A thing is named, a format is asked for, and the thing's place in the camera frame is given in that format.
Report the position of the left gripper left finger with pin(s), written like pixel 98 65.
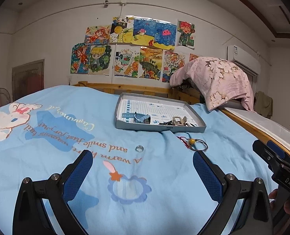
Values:
pixel 30 215

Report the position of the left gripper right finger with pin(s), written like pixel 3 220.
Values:
pixel 254 216

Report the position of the person's right hand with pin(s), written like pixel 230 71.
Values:
pixel 280 206

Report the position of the olive hanging garment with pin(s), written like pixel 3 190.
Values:
pixel 263 104

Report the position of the beige hair claw clip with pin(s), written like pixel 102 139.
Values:
pixel 179 121

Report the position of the light blue printed bedsheet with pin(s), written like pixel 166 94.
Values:
pixel 140 182

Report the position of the grey cardboard tray box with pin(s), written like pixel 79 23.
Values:
pixel 161 111

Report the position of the pink floral blanket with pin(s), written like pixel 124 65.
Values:
pixel 219 81

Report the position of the light blue smart watch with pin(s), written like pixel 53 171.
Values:
pixel 138 118

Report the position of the white air conditioner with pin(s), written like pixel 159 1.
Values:
pixel 240 57

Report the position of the colourful children's drawings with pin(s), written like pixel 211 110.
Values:
pixel 134 47

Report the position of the brown hair tie yellow bead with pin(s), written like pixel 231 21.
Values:
pixel 194 143

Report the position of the wooden bed frame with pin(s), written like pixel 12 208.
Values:
pixel 261 127

